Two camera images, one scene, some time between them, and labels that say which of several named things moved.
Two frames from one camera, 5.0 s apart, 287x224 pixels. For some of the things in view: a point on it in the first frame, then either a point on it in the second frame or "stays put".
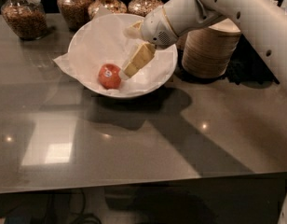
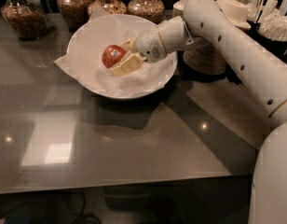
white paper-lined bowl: [100, 40] stays put
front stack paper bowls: [207, 51] stays put
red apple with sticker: [109, 77] → [111, 55]
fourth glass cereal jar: [145, 2] stays put
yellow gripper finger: [143, 54] stays put
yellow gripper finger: [132, 32] → [130, 45]
